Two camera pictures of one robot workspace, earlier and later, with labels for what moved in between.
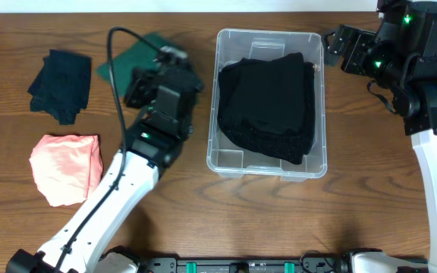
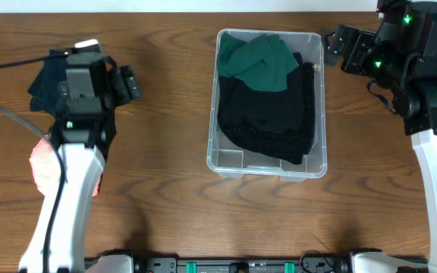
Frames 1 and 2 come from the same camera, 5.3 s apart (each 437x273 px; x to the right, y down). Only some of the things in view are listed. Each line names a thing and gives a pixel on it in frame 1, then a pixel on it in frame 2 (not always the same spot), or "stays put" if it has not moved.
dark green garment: [140, 56] -> [264, 61]
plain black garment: [264, 94] stays put
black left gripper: [143, 87] -> [83, 61]
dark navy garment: [61, 86] stays put
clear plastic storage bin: [267, 114] stays put
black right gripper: [371, 45] stays put
